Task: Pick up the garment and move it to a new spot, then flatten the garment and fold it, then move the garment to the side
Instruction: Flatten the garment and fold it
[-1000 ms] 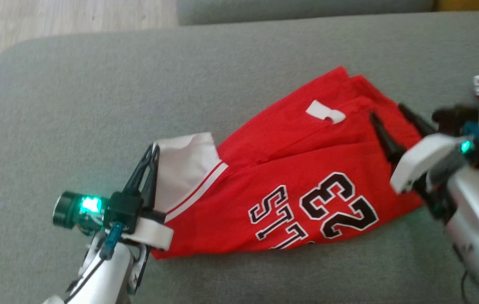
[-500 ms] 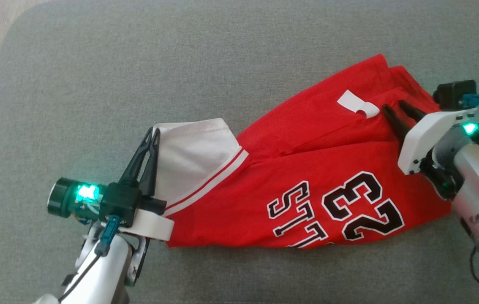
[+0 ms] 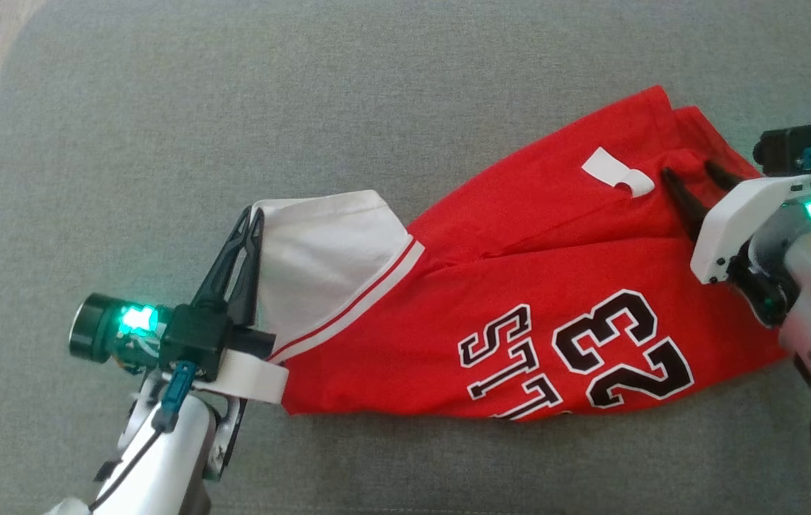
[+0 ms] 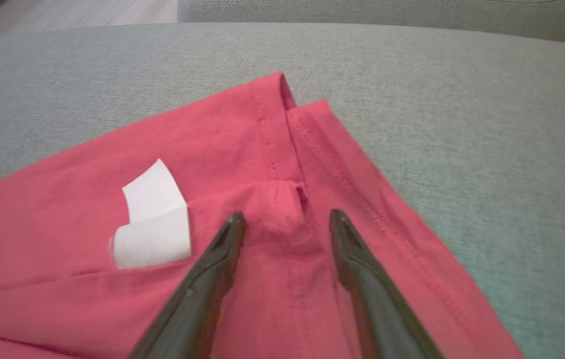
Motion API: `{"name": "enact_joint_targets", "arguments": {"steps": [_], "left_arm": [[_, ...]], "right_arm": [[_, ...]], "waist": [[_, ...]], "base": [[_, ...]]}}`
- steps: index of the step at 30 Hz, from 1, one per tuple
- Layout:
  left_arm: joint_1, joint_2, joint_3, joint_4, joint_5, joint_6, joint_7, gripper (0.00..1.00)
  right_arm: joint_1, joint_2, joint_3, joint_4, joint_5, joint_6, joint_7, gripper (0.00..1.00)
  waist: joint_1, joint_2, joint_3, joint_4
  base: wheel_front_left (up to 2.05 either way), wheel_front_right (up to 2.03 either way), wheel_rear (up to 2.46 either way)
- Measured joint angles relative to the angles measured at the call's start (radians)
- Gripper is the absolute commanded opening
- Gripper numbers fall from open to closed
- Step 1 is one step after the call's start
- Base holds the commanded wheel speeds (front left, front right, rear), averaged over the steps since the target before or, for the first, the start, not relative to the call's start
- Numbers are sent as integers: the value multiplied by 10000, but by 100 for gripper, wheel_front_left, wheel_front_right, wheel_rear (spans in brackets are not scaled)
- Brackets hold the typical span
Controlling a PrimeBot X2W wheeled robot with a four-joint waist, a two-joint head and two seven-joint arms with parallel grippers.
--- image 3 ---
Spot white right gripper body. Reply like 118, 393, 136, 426
689, 172, 811, 285

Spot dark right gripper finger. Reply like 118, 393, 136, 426
661, 167, 711, 242
704, 160, 747, 193

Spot large grey sofa seat cushion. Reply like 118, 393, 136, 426
0, 0, 811, 515

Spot red basketball jersey white sleeves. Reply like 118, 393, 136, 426
252, 84, 794, 423

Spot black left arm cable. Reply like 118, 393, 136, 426
89, 360, 197, 512

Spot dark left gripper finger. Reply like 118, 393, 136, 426
227, 209, 267, 328
193, 205, 254, 310

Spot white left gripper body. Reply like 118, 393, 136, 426
193, 325, 290, 406

